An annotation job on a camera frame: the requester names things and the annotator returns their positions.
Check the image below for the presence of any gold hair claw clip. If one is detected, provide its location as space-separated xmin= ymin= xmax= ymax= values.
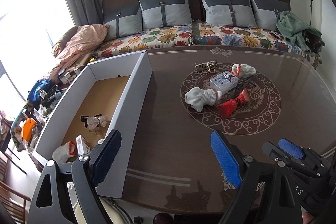
xmin=195 ymin=60 xmax=218 ymax=73

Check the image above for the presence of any green garment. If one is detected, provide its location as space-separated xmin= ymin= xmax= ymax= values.
xmin=276 ymin=11 xmax=325 ymax=53

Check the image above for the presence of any pink blanket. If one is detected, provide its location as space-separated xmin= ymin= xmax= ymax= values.
xmin=47 ymin=24 xmax=109 ymax=82

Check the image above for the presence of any red packet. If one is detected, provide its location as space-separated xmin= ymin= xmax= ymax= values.
xmin=217 ymin=88 xmax=250 ymax=120

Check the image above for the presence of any clear plastic case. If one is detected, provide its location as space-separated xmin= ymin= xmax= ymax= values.
xmin=210 ymin=71 xmax=239 ymax=94

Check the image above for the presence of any grey cushion centre right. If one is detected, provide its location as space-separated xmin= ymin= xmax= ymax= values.
xmin=202 ymin=0 xmax=257 ymax=28

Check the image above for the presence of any blue cloth pile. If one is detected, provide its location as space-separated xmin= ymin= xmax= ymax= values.
xmin=27 ymin=79 xmax=54 ymax=102

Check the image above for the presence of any white blue toothpaste box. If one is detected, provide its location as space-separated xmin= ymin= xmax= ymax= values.
xmin=76 ymin=135 xmax=91 ymax=156

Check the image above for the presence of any grey cushion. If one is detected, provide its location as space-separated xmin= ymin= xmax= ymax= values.
xmin=138 ymin=0 xmax=192 ymax=29
xmin=104 ymin=3 xmax=142 ymax=41
xmin=251 ymin=0 xmax=289 ymax=31
xmin=202 ymin=0 xmax=257 ymax=28

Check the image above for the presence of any white glove orange cuff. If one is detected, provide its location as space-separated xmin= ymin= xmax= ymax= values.
xmin=52 ymin=141 xmax=76 ymax=164

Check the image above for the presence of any grey cushion far left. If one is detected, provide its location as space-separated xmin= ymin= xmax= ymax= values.
xmin=104 ymin=3 xmax=142 ymax=41

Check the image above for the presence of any white cardboard box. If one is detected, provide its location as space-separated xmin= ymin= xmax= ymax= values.
xmin=33 ymin=51 xmax=152 ymax=198

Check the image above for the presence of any white door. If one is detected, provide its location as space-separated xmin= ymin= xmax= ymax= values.
xmin=305 ymin=0 xmax=335 ymax=41

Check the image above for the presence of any grey cushion far right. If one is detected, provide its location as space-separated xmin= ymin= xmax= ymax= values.
xmin=251 ymin=0 xmax=289 ymax=31

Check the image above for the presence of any wooden chair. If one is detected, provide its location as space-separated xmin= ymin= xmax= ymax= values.
xmin=1 ymin=152 xmax=31 ymax=223

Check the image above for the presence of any floral sofa cover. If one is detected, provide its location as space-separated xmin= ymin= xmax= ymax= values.
xmin=93 ymin=20 xmax=319 ymax=66

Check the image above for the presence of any orange bag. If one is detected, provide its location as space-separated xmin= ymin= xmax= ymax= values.
xmin=21 ymin=118 xmax=37 ymax=142

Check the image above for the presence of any grey cushion centre left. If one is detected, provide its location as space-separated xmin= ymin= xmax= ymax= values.
xmin=138 ymin=0 xmax=192 ymax=29

